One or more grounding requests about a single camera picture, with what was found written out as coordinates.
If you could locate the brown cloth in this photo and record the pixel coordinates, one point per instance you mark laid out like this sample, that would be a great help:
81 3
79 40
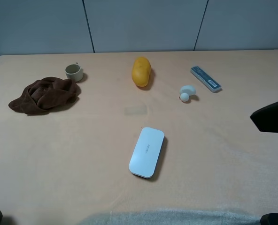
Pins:
45 95

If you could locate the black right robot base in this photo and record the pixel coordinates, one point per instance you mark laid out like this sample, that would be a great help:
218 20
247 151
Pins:
269 219

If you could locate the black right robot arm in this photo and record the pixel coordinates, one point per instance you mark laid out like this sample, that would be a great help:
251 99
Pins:
266 118

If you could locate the yellow potato toy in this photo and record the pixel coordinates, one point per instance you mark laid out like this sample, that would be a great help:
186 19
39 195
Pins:
141 71

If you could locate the white flat rectangular case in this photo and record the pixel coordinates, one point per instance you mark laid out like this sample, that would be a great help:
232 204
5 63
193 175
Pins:
146 152

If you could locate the beige mug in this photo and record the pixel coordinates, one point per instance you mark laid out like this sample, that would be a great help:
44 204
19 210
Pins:
74 72

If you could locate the grey rectangular plastic case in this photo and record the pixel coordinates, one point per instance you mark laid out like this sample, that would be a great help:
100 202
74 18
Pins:
207 80

